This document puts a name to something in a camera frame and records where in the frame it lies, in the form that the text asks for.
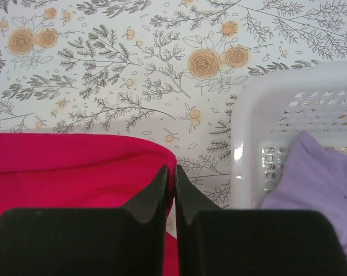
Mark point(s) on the lavender t shirt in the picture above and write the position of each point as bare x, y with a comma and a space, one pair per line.
314, 178

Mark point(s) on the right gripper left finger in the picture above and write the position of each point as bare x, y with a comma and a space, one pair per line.
129, 240

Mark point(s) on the floral table mat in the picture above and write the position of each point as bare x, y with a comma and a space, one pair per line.
168, 72

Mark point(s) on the magenta t shirt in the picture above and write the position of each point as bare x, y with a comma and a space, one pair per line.
82, 171

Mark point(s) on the white plastic basket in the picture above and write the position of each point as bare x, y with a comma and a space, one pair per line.
269, 114

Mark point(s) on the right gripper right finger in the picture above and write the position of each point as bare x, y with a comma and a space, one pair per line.
214, 241

